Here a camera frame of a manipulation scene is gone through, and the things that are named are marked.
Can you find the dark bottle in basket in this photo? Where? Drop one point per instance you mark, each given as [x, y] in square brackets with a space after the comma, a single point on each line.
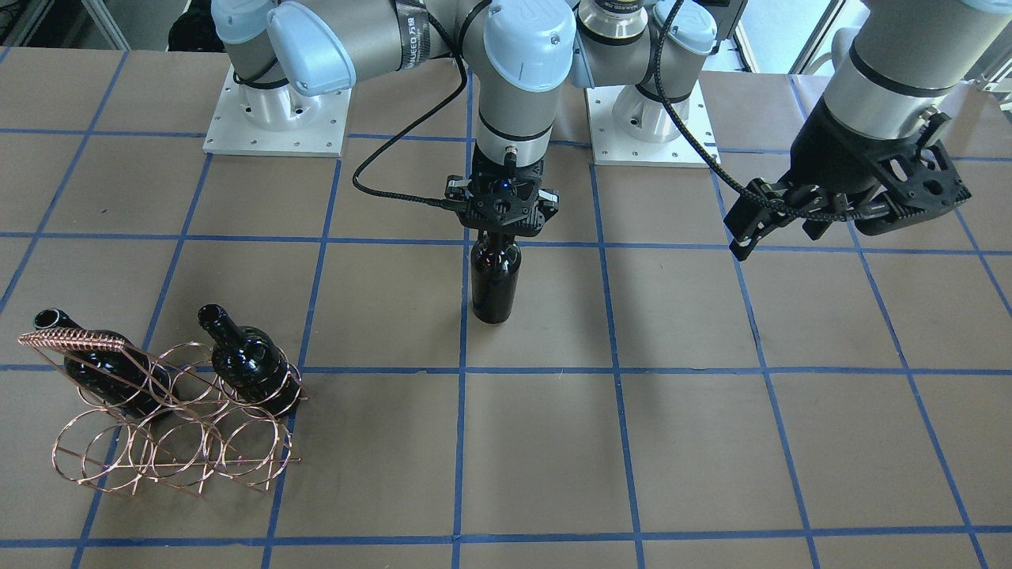
[250, 363]
[126, 382]

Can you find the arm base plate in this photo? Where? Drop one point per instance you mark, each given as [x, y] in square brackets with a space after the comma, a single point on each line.
[277, 122]
[629, 129]

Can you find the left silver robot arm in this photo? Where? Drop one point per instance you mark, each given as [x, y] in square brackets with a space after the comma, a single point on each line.
[921, 44]

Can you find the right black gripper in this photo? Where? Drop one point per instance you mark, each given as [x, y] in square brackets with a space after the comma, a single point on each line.
[456, 190]

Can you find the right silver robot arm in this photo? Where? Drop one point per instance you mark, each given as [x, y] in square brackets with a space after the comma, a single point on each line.
[291, 61]

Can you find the dark wine bottle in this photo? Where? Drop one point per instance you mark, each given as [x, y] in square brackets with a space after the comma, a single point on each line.
[495, 261]

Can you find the copper wire wine basket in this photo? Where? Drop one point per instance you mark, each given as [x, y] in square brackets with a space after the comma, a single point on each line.
[198, 430]

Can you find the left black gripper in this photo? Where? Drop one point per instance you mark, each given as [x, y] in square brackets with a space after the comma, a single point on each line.
[830, 156]

